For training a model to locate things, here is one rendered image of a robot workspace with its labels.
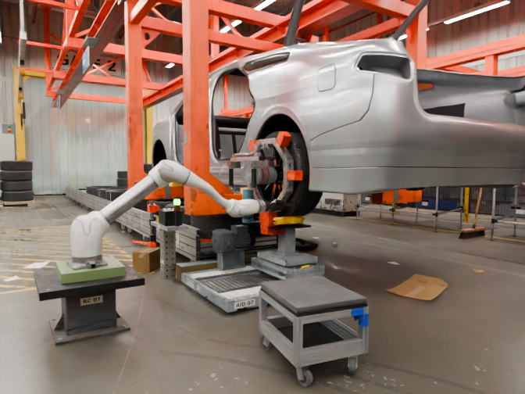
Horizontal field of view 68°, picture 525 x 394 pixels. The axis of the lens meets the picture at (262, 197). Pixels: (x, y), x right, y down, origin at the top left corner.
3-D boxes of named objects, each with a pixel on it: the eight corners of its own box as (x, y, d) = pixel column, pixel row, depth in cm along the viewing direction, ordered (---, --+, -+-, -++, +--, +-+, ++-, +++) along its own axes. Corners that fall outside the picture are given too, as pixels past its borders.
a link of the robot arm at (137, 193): (63, 233, 223) (64, 227, 242) (83, 254, 228) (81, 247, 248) (171, 154, 247) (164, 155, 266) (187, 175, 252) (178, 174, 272)
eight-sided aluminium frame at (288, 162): (293, 213, 279) (294, 136, 275) (286, 214, 275) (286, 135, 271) (254, 207, 325) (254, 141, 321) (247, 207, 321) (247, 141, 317)
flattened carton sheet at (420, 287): (451, 284, 307) (451, 280, 306) (430, 302, 264) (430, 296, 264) (412, 278, 326) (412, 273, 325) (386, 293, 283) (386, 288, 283)
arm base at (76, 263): (74, 272, 204) (74, 261, 204) (66, 263, 221) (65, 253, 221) (111, 266, 215) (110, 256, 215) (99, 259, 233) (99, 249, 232)
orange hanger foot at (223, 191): (263, 211, 348) (263, 172, 346) (209, 214, 320) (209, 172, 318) (254, 209, 362) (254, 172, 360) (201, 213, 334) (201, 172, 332)
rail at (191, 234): (205, 254, 332) (205, 228, 330) (194, 256, 327) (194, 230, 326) (132, 221, 541) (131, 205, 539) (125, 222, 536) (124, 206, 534)
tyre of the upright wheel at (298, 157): (339, 166, 274) (294, 116, 315) (313, 166, 261) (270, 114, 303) (303, 233, 311) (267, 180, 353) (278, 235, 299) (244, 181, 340)
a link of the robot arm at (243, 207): (258, 197, 265) (249, 200, 276) (238, 198, 257) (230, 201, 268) (260, 213, 264) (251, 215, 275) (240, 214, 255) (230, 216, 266)
